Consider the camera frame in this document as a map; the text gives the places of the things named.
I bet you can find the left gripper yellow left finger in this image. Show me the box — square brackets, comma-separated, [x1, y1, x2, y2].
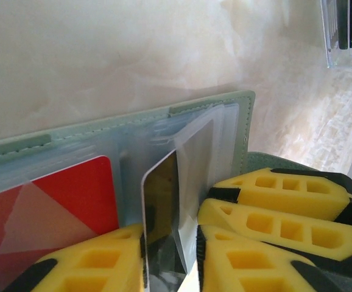
[26, 224, 148, 292]

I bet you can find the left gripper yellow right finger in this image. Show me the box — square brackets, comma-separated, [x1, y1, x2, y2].
[195, 224, 344, 292]

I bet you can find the red credit card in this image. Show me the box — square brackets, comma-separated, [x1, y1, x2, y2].
[0, 155, 118, 291]

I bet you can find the orange credit card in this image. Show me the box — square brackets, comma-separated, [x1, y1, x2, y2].
[141, 148, 189, 292]

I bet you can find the clear acrylic card stand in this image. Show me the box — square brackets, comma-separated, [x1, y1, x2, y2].
[319, 0, 352, 69]

